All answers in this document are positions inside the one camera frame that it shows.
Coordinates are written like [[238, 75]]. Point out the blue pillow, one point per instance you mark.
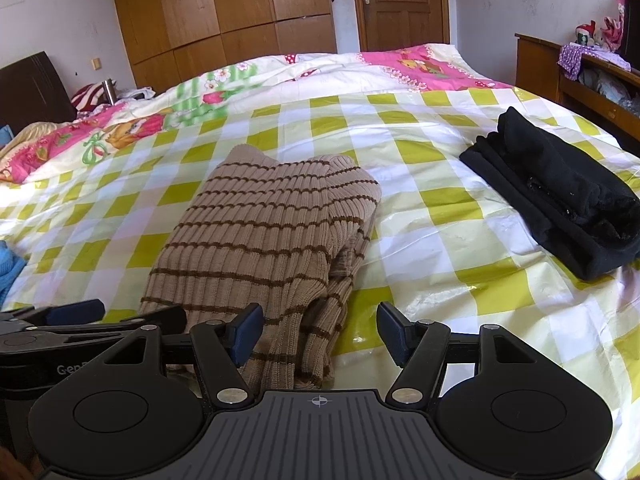
[[5, 136]]

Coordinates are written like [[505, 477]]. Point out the beige brown-striped knit sweater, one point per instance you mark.
[[260, 220]]

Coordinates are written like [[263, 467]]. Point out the wooden wardrobe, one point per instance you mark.
[[220, 5]]

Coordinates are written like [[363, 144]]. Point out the blue knit garment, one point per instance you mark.
[[9, 270]]

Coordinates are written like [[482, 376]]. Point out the wooden side cabinet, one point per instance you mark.
[[535, 65]]

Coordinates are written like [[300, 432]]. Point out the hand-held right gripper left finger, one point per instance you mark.
[[245, 334]]

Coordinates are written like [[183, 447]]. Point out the purple patterned cloth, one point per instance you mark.
[[585, 57]]

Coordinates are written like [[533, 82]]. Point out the black folded garment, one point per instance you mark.
[[555, 195]]

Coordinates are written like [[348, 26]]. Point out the metal flask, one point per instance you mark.
[[109, 92]]

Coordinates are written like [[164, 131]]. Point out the wooden door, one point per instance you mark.
[[400, 5]]

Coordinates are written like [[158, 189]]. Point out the dark wooden headboard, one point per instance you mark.
[[30, 90]]

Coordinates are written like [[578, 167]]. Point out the red white striped cloth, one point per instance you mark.
[[87, 97]]

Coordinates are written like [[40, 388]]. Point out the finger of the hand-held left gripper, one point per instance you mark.
[[75, 336], [75, 312]]

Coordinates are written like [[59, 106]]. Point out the pink cartoon quilt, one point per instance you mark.
[[210, 90]]

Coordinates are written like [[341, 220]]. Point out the green checked plastic bed sheet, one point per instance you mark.
[[440, 170]]

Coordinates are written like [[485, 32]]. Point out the red white toy figure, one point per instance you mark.
[[586, 32]]

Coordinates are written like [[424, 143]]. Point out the wall socket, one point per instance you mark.
[[95, 64]]

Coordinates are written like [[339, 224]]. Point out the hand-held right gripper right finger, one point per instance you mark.
[[395, 335]]

